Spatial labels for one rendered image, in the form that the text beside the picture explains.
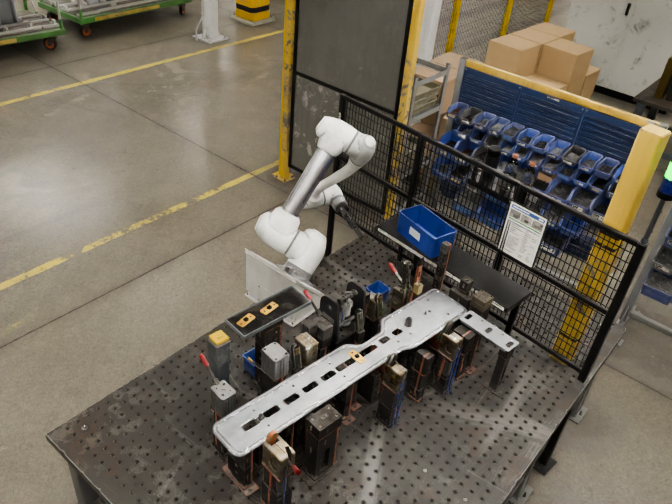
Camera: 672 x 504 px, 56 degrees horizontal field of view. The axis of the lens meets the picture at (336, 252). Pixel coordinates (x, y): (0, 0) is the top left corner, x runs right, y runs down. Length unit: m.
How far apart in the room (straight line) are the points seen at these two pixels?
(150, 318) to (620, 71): 6.89
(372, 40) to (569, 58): 2.77
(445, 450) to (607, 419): 1.67
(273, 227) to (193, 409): 1.01
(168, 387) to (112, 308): 1.62
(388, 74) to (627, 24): 4.83
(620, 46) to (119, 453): 7.90
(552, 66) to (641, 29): 2.15
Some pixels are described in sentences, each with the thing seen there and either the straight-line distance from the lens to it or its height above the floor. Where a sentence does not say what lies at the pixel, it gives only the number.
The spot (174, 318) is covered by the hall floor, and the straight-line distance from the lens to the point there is 4.51.
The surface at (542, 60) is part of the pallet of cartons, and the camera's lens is 7.29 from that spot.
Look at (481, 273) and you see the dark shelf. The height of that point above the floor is 1.03.
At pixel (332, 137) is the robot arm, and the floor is 1.57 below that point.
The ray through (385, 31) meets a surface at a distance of 4.87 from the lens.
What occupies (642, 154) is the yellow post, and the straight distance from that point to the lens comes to 2.94.
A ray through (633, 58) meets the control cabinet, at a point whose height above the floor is 0.56.
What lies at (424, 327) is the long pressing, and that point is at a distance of 3.05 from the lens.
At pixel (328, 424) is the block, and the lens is 2.55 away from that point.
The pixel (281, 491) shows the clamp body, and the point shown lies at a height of 0.84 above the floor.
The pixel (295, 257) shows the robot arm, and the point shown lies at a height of 0.99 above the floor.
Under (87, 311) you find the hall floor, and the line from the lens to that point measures 4.66.
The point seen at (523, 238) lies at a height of 1.29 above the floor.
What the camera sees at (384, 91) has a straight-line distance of 4.99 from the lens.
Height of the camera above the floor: 3.01
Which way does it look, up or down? 36 degrees down
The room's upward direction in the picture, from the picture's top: 6 degrees clockwise
